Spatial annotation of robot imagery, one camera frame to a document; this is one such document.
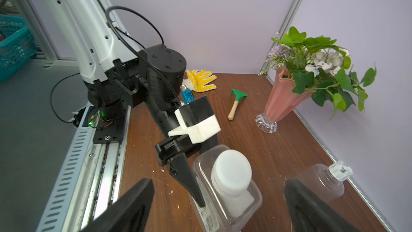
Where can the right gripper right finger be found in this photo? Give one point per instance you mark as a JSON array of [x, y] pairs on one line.
[[309, 213]]

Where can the white cap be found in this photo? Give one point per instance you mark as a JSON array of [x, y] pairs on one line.
[[340, 171], [231, 173]]

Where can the teal plastic basket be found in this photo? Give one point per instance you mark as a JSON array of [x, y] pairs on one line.
[[17, 45]]

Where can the green scraper wooden handle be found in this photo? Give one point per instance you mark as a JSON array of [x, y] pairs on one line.
[[238, 97]]

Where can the yellow work glove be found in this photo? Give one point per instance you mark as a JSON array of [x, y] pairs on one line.
[[199, 81]]

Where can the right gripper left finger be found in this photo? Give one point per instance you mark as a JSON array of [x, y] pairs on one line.
[[129, 213]]

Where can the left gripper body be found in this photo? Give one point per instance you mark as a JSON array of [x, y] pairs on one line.
[[172, 146]]

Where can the round clear bottle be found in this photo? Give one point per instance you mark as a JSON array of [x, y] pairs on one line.
[[318, 179]]

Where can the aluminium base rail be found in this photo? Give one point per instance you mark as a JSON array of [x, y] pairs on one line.
[[89, 180]]

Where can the square clear bottle with label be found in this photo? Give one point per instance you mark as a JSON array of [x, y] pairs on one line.
[[221, 213]]

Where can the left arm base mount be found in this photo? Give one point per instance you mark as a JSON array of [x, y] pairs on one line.
[[103, 131]]

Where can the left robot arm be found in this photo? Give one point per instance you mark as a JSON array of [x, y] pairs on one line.
[[118, 71]]

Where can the pink vase with flowers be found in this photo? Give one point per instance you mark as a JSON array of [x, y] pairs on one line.
[[310, 68]]

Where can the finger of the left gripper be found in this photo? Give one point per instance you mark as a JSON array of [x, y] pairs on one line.
[[181, 171]]

